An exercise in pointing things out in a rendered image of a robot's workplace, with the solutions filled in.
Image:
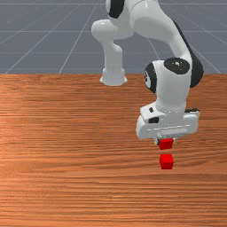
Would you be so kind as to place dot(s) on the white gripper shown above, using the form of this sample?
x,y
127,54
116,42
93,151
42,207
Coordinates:
x,y
165,124

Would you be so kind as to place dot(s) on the red cube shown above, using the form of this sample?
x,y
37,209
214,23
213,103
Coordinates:
x,y
166,162
165,144

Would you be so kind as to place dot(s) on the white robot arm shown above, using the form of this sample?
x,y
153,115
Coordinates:
x,y
159,32

